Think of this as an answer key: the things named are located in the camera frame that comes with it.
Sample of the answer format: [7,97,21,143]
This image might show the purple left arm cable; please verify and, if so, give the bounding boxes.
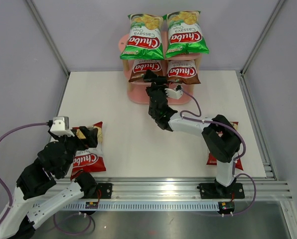
[0,121,97,235]

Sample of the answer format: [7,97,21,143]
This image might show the green Chuba chips bag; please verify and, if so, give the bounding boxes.
[120,13,164,60]
[163,10,209,58]

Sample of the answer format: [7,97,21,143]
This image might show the aluminium mounting rail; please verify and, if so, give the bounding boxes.
[51,176,294,203]

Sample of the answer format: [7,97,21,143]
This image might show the aluminium frame post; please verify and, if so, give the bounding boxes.
[24,0,70,79]
[240,0,287,77]

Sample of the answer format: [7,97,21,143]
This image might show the right aluminium frame post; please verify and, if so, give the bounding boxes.
[240,0,287,77]

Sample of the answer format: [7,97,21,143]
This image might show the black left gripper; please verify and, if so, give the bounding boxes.
[54,126,98,176]

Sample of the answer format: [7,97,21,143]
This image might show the white slotted cable duct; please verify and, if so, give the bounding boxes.
[61,201,236,212]

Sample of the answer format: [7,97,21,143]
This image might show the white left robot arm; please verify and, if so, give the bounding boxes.
[0,126,98,239]

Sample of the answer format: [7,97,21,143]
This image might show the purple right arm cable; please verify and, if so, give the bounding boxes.
[179,87,258,216]

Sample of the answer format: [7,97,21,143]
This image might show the left aluminium frame post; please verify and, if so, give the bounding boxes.
[24,0,70,79]

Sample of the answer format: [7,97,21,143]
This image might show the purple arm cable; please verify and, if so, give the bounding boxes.
[0,121,97,235]
[179,87,258,216]

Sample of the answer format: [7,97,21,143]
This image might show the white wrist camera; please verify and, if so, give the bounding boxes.
[165,85,183,100]
[49,116,75,137]

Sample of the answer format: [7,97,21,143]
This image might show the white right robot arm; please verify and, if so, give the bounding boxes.
[144,70,246,200]

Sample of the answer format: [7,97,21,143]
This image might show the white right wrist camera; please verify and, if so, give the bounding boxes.
[165,85,183,100]

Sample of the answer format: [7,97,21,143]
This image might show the red Chuba chips bag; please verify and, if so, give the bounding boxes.
[70,121,106,181]
[206,121,244,171]

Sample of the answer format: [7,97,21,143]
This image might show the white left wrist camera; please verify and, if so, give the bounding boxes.
[49,116,75,137]

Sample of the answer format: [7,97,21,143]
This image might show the brown Chuba barbeque chips bag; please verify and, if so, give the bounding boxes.
[166,60,200,85]

